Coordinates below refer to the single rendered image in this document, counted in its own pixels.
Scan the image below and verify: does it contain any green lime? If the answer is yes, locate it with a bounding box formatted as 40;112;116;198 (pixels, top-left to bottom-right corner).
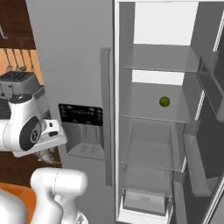
158;95;172;108

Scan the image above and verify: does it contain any grey fish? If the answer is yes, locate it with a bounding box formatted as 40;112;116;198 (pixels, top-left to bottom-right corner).
37;146;61;165

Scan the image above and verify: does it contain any glass fridge shelf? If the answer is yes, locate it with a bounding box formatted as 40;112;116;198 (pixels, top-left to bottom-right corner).
122;43;203;74
120;82;188;124

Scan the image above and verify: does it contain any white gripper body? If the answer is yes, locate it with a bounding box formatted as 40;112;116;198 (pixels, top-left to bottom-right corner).
12;134;68;158

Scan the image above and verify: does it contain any grey door bin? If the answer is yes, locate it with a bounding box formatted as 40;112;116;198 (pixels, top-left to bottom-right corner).
183;120;221;198
197;50;224;123

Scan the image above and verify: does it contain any grey fridge body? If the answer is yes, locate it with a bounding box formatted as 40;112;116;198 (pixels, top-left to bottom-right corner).
114;0;224;224

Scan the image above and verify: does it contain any hanging metal utensil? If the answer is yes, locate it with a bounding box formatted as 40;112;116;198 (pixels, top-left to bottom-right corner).
3;48;14;73
18;48;28;73
11;48;21;72
27;48;35;73

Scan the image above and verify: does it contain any open grey fridge door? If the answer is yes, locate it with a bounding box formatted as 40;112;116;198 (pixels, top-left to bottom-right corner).
174;0;224;224

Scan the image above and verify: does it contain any dark wood wall cupboard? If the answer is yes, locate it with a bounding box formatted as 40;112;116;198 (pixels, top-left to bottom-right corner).
0;0;37;51

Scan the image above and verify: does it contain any dark wood base cabinet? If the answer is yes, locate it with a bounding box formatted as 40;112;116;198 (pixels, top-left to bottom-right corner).
0;145;63;188

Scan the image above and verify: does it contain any clear fridge drawer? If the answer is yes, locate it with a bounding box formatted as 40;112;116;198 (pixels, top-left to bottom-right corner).
122;188;173;217
120;117;179;172

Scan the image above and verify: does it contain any grey fridge door handle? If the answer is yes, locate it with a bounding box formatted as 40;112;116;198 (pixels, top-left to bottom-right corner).
100;47;114;187

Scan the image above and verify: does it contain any grey fridge door with dispenser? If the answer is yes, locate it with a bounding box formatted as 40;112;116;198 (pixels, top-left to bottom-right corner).
25;0;116;224

